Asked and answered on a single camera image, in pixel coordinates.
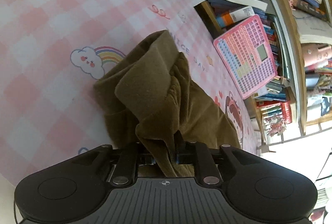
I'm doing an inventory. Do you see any brown corduroy garment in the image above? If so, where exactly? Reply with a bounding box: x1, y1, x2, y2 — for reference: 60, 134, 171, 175
93, 30, 240, 177

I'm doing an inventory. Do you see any red book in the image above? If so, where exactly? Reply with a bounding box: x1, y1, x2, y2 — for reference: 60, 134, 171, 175
280, 102, 293, 124

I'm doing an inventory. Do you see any pink learning tablet toy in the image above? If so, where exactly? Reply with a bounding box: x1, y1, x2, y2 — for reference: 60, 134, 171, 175
213, 15, 277, 99

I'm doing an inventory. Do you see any orange white box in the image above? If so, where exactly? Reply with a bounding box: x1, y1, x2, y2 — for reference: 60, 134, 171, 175
216, 6, 255, 28

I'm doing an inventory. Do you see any pink checkered tablecloth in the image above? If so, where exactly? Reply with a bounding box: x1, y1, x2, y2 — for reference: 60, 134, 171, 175
1, 0, 258, 185

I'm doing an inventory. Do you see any white leaning book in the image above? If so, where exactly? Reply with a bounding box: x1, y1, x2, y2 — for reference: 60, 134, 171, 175
226, 0, 268, 11

